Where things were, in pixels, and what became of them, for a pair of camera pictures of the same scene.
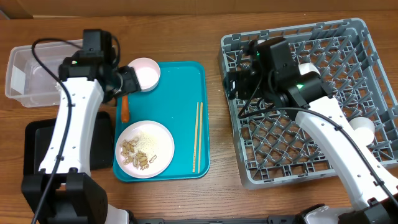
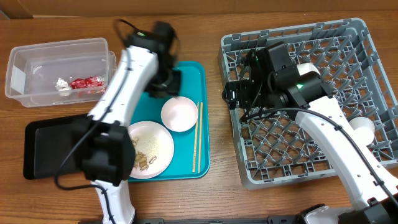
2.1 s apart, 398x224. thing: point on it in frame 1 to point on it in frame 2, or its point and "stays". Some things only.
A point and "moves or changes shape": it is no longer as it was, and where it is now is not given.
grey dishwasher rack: (269, 146) stays
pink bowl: (148, 73) moves or changes shape
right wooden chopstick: (200, 137) stays
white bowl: (306, 67) stays
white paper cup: (364, 128) stays
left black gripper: (132, 83) to (171, 89)
